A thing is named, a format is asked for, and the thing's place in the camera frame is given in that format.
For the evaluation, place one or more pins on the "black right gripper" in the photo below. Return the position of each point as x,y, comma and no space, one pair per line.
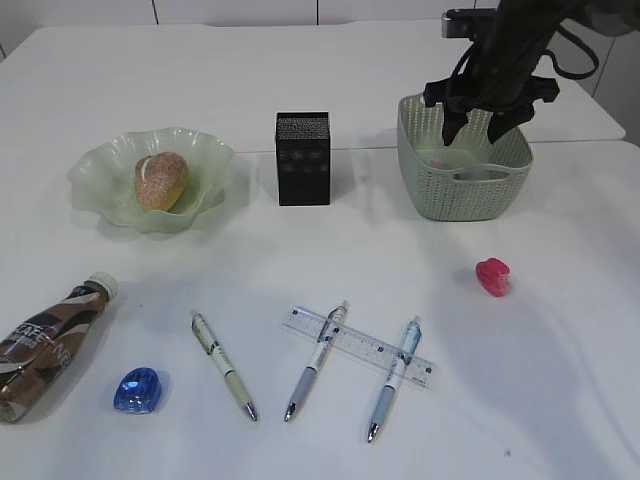
496,74

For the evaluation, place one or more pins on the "bread roll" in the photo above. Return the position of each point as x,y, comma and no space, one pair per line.
160,180

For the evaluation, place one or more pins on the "Nescafe coffee bottle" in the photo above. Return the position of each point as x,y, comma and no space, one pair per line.
41,347

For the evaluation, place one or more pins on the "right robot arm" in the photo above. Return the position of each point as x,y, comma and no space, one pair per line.
609,18

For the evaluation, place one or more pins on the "green plastic basket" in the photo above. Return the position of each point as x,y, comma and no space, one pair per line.
485,178

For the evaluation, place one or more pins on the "pink pencil sharpener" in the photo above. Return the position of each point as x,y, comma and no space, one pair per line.
494,276

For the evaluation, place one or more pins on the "black pen holder box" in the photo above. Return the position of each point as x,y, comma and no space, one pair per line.
303,151

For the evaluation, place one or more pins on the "light blue pen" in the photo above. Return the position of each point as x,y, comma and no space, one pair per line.
407,347

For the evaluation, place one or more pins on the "grey blue pen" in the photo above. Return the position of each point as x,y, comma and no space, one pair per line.
312,362

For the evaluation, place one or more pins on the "beige pen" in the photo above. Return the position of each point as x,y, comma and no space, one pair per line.
213,348

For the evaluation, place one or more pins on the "green glass wavy plate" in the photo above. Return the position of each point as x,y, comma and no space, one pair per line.
103,180

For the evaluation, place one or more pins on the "clear plastic ruler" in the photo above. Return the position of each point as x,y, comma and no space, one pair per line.
363,347

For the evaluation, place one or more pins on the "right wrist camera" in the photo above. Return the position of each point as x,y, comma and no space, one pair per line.
467,23

